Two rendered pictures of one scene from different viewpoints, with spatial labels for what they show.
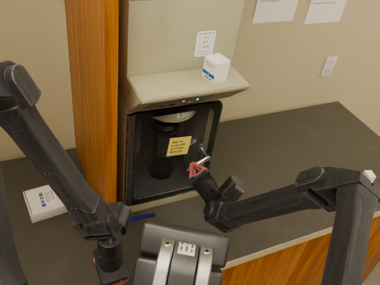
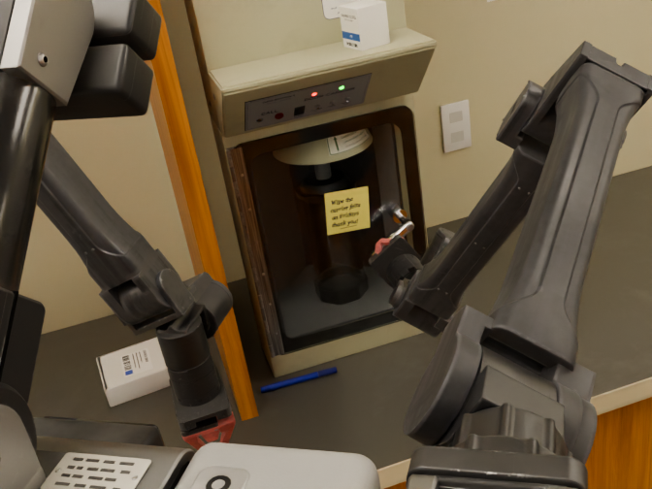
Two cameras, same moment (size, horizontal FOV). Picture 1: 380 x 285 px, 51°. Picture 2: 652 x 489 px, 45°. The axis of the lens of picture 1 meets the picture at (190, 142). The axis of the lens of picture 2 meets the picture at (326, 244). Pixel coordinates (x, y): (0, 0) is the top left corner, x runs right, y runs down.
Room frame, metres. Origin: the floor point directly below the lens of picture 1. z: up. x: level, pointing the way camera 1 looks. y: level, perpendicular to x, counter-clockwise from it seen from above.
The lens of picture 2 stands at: (-0.18, -0.29, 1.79)
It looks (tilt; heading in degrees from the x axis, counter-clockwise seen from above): 27 degrees down; 18
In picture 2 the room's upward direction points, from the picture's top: 9 degrees counter-clockwise
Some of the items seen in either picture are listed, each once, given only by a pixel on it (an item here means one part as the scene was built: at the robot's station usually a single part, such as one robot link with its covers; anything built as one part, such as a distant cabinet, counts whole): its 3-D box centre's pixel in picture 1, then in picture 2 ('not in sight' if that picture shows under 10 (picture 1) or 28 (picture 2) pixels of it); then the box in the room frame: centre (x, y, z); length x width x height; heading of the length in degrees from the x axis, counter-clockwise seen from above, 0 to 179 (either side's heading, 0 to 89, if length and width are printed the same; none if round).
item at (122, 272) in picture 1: (110, 258); (194, 380); (0.54, 0.14, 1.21); 0.10 x 0.07 x 0.07; 31
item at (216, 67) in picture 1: (215, 68); (364, 24); (0.96, -0.04, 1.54); 0.05 x 0.05 x 0.06; 44
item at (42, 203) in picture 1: (51, 200); (145, 367); (0.89, 0.45, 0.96); 0.16 x 0.12 x 0.04; 126
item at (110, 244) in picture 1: (110, 241); (184, 338); (0.55, 0.15, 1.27); 0.07 x 0.06 x 0.07; 178
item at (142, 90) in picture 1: (188, 96); (325, 88); (0.92, 0.03, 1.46); 0.32 x 0.11 x 0.10; 120
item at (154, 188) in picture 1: (172, 156); (340, 236); (0.97, 0.05, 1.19); 0.30 x 0.01 x 0.40; 120
